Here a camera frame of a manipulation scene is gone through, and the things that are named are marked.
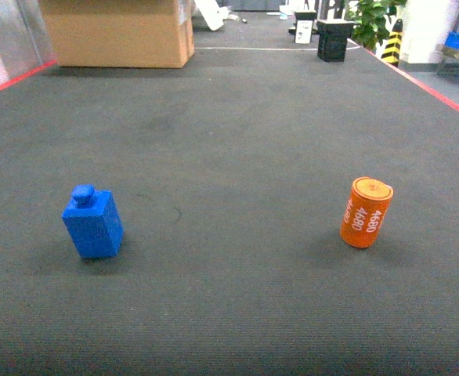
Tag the large cardboard box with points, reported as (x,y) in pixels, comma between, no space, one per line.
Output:
(134,34)

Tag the green potted plant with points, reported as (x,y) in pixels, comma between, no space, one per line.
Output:
(370,18)

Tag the orange cylindrical cap 4680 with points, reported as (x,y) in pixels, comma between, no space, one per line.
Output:
(365,211)

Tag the white foam board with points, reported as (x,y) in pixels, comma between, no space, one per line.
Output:
(208,15)

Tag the yellow black striped bollard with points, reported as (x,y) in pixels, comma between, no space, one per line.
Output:
(391,51)

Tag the black plastic crate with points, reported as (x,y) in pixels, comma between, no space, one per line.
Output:
(333,39)

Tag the blue block part with knob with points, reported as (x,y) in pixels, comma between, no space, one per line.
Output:
(93,222)

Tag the white sign stand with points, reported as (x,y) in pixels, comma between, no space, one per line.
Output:
(303,31)

